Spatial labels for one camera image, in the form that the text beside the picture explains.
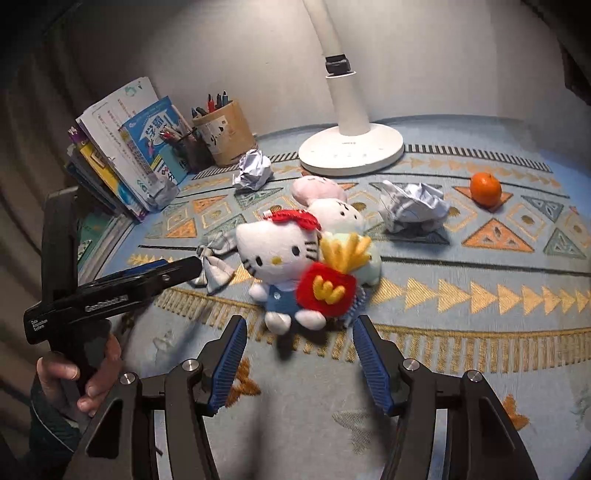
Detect orange mandarin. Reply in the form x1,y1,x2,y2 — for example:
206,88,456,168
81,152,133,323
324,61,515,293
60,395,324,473
470,172,502,207

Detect white desk lamp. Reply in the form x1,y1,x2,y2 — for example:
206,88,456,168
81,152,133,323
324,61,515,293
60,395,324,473
298,0,406,177

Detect blue printed booklet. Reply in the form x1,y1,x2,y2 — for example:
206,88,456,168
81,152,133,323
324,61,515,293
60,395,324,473
119,96,190,204

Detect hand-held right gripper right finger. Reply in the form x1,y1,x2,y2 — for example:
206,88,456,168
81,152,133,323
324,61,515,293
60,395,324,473
352,315,541,480

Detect crumpled white paper ball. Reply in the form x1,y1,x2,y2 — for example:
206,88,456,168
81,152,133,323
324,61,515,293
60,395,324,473
232,148,273,191

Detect grey plaid fabric bow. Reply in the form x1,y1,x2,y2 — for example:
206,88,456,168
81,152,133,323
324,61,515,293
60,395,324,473
194,231,237,294

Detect black mesh pen holder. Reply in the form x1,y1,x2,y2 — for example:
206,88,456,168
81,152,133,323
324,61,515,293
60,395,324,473
164,129,215,174

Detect green flat book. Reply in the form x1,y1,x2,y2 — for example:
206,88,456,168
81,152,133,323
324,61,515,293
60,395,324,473
76,210,132,273

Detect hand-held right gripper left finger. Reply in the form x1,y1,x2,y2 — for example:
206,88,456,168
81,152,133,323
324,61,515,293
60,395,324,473
62,315,250,480

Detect bamboo pen holder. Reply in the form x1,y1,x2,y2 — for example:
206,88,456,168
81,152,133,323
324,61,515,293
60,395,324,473
191,99,257,167

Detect large crumpled lined paper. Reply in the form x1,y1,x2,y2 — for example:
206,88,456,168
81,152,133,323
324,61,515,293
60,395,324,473
379,180,451,234

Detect three-ball pastel plush toy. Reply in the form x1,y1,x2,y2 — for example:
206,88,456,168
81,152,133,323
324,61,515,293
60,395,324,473
291,175,383,287

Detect patterned blue table mat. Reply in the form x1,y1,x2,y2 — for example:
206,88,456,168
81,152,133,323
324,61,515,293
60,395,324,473
78,115,591,480

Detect red french fries plush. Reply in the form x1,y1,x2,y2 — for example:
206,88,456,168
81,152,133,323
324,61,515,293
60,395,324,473
295,233,372,319

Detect row of books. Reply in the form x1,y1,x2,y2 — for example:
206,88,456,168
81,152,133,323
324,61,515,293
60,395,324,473
65,76,190,222

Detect person's left hand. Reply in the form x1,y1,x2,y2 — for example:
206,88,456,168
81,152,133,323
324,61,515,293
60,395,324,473
36,335,124,414

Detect white cat plush toy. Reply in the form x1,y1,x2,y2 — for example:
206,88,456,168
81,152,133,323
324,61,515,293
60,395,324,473
235,209,331,334

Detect small crumpled grey wrapper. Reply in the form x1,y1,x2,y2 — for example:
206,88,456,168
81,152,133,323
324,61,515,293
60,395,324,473
145,178,181,210

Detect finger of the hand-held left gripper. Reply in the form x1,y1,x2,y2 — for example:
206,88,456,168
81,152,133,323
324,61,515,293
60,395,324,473
134,256,204,296
95,259,169,282

